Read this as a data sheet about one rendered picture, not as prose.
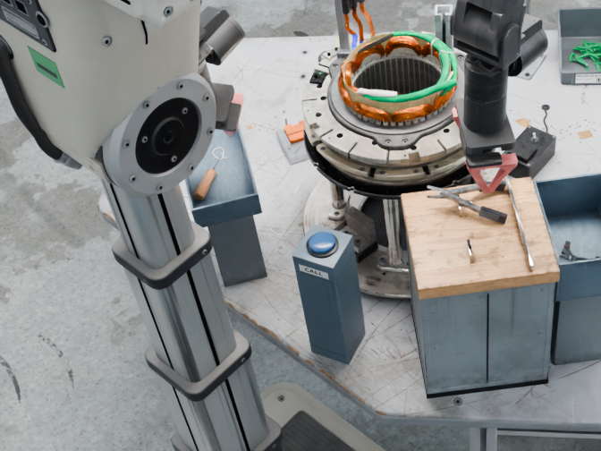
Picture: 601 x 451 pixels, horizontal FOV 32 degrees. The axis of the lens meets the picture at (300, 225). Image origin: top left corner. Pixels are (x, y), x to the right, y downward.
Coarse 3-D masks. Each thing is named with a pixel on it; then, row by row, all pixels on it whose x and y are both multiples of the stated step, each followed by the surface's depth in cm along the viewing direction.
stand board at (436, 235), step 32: (416, 192) 160; (480, 192) 158; (416, 224) 155; (448, 224) 155; (480, 224) 154; (512, 224) 153; (544, 224) 152; (416, 256) 151; (448, 256) 150; (480, 256) 150; (512, 256) 149; (544, 256) 148; (448, 288) 147; (480, 288) 148
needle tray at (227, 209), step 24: (216, 144) 179; (240, 144) 178; (216, 168) 175; (240, 168) 174; (192, 192) 172; (216, 192) 171; (240, 192) 170; (216, 216) 165; (240, 216) 166; (216, 240) 180; (240, 240) 181; (240, 264) 186; (264, 264) 187
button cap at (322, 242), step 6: (318, 234) 159; (324, 234) 159; (330, 234) 159; (312, 240) 159; (318, 240) 158; (324, 240) 158; (330, 240) 158; (312, 246) 158; (318, 246) 158; (324, 246) 157; (330, 246) 157; (318, 252) 158; (324, 252) 157
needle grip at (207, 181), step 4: (208, 172) 172; (212, 172) 172; (204, 176) 172; (208, 176) 171; (212, 176) 172; (204, 180) 171; (208, 180) 171; (212, 180) 172; (200, 184) 170; (204, 184) 170; (208, 184) 171; (200, 188) 170; (204, 188) 170; (208, 188) 171; (196, 192) 169; (200, 192) 169; (204, 192) 170; (196, 196) 170; (200, 196) 169; (204, 196) 170
